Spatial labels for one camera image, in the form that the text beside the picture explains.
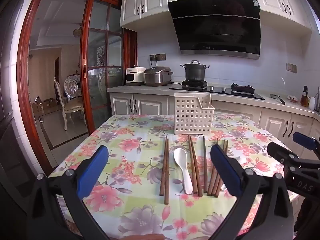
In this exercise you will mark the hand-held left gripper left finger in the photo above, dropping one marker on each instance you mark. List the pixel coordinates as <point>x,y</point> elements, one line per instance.
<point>93,172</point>

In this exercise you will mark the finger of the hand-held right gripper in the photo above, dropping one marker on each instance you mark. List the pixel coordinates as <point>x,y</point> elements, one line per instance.
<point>277,150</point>
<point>303,140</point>

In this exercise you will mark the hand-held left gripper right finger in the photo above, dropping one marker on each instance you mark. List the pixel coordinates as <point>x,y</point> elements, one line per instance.
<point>225,170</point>

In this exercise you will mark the brown wooden chopstick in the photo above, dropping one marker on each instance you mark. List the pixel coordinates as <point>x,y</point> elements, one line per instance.
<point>197,175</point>
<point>218,191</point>
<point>210,185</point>
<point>214,188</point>
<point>164,165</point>
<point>192,167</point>
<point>167,180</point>

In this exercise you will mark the dark wooden chopstick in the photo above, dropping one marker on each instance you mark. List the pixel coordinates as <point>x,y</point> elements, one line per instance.
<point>204,165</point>

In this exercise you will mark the white perforated plastic basket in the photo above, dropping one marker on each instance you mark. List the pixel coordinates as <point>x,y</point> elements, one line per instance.
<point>192,115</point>

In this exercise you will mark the floral tablecloth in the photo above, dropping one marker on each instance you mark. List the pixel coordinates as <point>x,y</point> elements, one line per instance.
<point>140,160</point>

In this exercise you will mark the metal spatula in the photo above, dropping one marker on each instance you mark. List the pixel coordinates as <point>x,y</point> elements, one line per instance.
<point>276,97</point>

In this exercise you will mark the white lower cabinets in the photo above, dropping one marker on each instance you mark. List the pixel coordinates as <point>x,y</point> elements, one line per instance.
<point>122,105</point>

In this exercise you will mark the white cabinets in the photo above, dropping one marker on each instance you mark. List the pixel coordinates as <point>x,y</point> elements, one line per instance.
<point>145,0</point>
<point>122,105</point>

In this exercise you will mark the black glass gas cooktop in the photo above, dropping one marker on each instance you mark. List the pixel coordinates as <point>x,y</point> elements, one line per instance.
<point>220,90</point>

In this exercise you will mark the cardboard boxes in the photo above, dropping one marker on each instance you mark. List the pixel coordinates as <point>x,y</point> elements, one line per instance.
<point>45,103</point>

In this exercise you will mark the white ornate dining chair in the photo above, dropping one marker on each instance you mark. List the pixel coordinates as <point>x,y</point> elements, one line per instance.
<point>58,92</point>
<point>71,88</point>

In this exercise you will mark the red glass sliding door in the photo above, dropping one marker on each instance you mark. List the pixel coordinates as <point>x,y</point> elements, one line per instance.
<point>85,80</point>

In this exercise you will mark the light stone countertop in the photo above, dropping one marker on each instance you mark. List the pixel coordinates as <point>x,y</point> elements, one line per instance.
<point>140,88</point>

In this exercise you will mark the dark grey stockpot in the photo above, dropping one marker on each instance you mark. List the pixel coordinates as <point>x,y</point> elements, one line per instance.
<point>195,71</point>

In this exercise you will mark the white electric cooker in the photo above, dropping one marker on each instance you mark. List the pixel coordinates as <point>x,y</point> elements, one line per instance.
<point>134,76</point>

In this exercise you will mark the silver rice cooker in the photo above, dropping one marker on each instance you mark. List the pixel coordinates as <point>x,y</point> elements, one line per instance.
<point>157,77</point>

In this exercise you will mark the black range hood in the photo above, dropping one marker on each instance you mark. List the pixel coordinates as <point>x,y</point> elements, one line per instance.
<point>215,30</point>

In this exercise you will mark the ceiling chandelier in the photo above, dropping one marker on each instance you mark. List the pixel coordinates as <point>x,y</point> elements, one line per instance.
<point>77,31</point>

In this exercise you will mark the white upper cabinets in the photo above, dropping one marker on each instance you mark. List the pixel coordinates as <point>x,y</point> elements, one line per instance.
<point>145,0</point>

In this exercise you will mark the gold wall power outlet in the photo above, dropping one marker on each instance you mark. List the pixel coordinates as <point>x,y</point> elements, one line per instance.
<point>157,57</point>

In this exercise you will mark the red wooden door frame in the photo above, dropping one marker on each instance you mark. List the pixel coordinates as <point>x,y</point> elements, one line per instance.
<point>25,55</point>

